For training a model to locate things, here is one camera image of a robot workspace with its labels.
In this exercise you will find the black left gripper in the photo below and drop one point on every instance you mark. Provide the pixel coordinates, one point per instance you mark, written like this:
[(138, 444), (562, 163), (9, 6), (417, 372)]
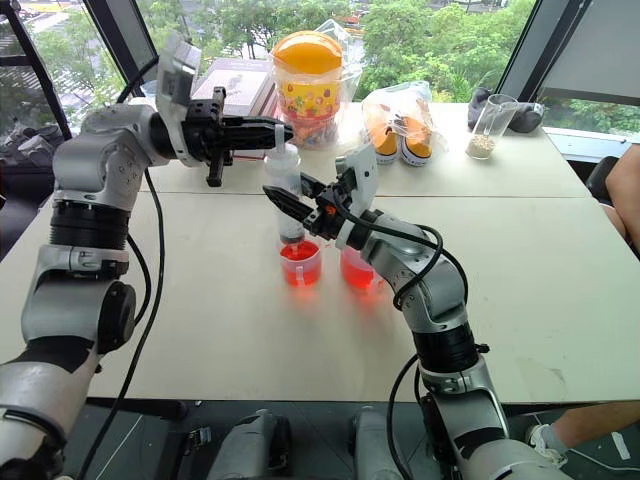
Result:
[(202, 132)]

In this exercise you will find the stack of books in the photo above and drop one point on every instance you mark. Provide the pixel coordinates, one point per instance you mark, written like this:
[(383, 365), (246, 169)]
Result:
[(235, 82)]

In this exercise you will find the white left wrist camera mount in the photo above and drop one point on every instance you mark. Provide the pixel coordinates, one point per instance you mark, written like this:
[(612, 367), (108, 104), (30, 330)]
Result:
[(174, 75)]

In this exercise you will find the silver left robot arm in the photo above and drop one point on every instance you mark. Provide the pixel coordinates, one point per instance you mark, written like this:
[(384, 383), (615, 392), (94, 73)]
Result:
[(75, 300)]

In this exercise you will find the orange canvas shoe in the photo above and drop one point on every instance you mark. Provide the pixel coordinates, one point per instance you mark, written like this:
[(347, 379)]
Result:
[(416, 145), (386, 142)]

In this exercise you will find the bystander bare knee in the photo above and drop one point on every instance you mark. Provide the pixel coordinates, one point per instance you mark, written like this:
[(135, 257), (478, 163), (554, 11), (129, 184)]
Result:
[(625, 185)]

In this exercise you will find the clear cup with red liquid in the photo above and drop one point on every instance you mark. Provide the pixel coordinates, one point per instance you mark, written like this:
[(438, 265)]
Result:
[(356, 275), (300, 270)]

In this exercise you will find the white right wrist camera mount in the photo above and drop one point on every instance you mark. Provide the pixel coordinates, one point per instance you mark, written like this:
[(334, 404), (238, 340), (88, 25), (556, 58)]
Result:
[(362, 172)]

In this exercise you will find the clear plastic bottle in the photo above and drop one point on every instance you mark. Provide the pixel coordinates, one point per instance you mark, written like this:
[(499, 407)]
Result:
[(283, 170)]

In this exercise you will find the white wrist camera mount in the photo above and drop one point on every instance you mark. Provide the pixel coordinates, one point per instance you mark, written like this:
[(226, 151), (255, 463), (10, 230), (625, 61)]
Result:
[(174, 75), (362, 172)]

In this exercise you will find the tall glass with beans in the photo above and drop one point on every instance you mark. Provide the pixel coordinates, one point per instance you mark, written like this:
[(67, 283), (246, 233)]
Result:
[(487, 130)]

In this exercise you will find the grey cloth bundle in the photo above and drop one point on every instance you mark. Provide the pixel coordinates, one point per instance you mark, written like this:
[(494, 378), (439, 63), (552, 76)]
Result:
[(527, 117)]

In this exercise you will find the clear plastic bag around jar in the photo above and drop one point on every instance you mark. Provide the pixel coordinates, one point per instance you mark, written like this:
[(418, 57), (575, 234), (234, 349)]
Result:
[(350, 75)]

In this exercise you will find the grey rounded robot leg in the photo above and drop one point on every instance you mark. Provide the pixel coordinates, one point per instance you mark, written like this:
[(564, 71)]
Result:
[(380, 445), (250, 447)]

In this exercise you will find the white bystander sneaker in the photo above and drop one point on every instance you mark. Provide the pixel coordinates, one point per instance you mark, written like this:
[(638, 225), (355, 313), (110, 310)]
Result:
[(542, 442)]

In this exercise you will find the grey shoes on floor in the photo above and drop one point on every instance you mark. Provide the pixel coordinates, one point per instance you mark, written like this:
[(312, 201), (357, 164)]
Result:
[(30, 145)]

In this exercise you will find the black chair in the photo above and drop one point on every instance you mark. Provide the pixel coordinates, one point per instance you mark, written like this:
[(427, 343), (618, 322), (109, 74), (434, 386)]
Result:
[(600, 177)]

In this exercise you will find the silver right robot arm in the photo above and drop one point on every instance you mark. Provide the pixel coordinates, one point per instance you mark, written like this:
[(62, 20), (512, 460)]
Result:
[(435, 295)]

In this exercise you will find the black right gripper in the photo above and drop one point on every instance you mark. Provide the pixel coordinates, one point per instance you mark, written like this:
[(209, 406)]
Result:
[(330, 215)]

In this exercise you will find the white paper slip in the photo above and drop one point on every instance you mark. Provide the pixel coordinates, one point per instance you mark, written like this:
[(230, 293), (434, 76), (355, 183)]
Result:
[(621, 446)]

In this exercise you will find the bystander lower leg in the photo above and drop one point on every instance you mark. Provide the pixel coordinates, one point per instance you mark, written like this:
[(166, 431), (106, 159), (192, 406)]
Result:
[(595, 422)]

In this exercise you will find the toy jar with yellow lid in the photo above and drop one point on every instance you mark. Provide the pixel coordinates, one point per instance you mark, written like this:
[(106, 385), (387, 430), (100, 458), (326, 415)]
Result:
[(310, 85)]

